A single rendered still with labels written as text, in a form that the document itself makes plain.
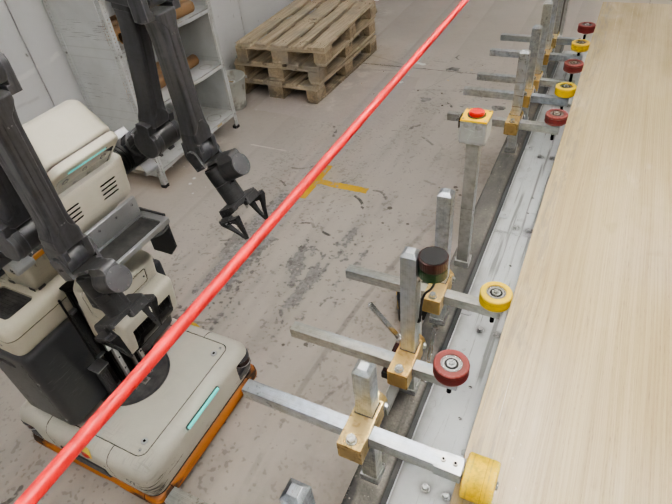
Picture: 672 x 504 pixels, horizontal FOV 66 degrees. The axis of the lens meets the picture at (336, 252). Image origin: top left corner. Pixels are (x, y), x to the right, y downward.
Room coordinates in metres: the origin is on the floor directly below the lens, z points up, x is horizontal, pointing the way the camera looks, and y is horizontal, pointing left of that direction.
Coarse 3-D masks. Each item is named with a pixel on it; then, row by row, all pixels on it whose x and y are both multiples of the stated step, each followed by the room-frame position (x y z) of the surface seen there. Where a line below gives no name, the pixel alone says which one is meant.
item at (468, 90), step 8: (464, 88) 2.16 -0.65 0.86; (472, 88) 2.15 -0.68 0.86; (480, 88) 2.15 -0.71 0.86; (488, 88) 2.14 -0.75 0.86; (480, 96) 2.13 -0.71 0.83; (488, 96) 2.11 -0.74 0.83; (496, 96) 2.09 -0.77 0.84; (504, 96) 2.08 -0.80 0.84; (512, 96) 2.06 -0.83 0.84; (536, 96) 2.01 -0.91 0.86; (544, 96) 2.00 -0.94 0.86; (552, 96) 1.99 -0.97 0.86; (552, 104) 1.98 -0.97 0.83; (560, 104) 1.96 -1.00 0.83
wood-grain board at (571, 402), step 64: (640, 64) 2.10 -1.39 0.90; (576, 128) 1.64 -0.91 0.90; (640, 128) 1.59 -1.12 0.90; (576, 192) 1.26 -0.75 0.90; (640, 192) 1.23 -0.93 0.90; (576, 256) 0.99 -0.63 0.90; (640, 256) 0.96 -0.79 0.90; (512, 320) 0.80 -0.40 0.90; (576, 320) 0.77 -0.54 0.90; (640, 320) 0.75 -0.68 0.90; (512, 384) 0.62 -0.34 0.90; (576, 384) 0.61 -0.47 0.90; (640, 384) 0.59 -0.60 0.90; (512, 448) 0.48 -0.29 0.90; (576, 448) 0.47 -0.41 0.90; (640, 448) 0.46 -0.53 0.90
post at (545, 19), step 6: (546, 0) 2.31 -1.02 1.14; (546, 6) 2.28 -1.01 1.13; (552, 6) 2.30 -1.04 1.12; (546, 12) 2.28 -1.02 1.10; (546, 18) 2.28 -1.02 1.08; (540, 24) 2.29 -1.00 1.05; (546, 24) 2.28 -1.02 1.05; (546, 30) 2.28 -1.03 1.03; (546, 36) 2.27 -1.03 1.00; (540, 42) 2.28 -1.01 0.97; (540, 48) 2.28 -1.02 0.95; (540, 54) 2.28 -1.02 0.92; (540, 60) 2.28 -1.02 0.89; (540, 66) 2.28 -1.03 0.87; (540, 72) 2.28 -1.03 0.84
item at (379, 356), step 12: (300, 324) 0.90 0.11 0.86; (300, 336) 0.87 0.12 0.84; (312, 336) 0.85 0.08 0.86; (324, 336) 0.85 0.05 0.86; (336, 336) 0.84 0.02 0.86; (336, 348) 0.82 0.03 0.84; (348, 348) 0.80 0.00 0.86; (360, 348) 0.80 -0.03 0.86; (372, 348) 0.79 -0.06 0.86; (372, 360) 0.77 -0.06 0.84; (384, 360) 0.76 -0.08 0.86; (420, 360) 0.74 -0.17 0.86; (420, 372) 0.71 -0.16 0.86; (432, 372) 0.71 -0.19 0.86
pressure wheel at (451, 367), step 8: (440, 352) 0.72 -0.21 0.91; (448, 352) 0.72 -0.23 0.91; (456, 352) 0.72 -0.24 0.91; (440, 360) 0.70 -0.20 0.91; (448, 360) 0.70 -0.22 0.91; (456, 360) 0.70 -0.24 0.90; (464, 360) 0.69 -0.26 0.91; (440, 368) 0.68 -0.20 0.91; (448, 368) 0.68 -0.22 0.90; (456, 368) 0.68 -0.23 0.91; (464, 368) 0.67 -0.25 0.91; (440, 376) 0.67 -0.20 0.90; (448, 376) 0.66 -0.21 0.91; (456, 376) 0.66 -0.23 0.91; (464, 376) 0.66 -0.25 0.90; (448, 384) 0.66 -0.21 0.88; (456, 384) 0.65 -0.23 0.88; (448, 392) 0.69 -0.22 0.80
